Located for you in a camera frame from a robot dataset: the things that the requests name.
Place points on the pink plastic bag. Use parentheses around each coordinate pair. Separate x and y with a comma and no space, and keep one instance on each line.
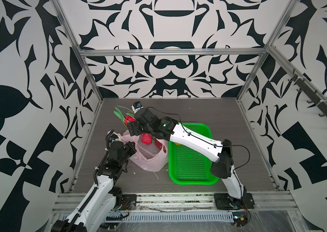
(151,157)

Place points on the red dragon fruit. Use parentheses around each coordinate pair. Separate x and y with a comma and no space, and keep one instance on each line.
(125,114)

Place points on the red round lychee fruit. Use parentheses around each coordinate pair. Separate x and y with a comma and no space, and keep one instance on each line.
(146,139)

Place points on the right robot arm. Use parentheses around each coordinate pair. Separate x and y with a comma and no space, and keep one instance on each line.
(220,153)

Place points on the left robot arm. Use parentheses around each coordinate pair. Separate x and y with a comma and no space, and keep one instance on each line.
(103,195)

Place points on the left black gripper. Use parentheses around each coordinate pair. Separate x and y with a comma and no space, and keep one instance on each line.
(130,148)

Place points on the green plastic basket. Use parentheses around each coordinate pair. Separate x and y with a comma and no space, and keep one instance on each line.
(188,167)

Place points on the small circuit board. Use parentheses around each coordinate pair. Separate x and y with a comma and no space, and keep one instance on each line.
(241,219)

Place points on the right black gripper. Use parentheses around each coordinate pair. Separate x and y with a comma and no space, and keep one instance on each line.
(135,128)

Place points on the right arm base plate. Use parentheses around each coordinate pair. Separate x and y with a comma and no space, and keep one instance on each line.
(224,201)

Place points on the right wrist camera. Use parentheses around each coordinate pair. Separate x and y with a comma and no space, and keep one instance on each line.
(136,106)

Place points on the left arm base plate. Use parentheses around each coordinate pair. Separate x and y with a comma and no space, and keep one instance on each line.
(127,202)

